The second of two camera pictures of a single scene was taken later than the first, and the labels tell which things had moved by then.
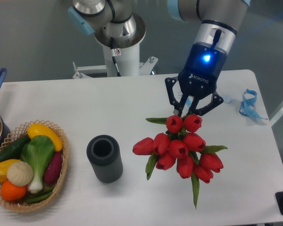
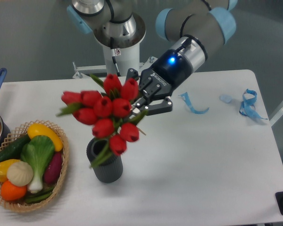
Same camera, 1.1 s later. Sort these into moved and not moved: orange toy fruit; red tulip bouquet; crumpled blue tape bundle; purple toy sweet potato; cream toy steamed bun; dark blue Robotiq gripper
Moved: dark blue Robotiq gripper; red tulip bouquet
Not moved: cream toy steamed bun; crumpled blue tape bundle; purple toy sweet potato; orange toy fruit
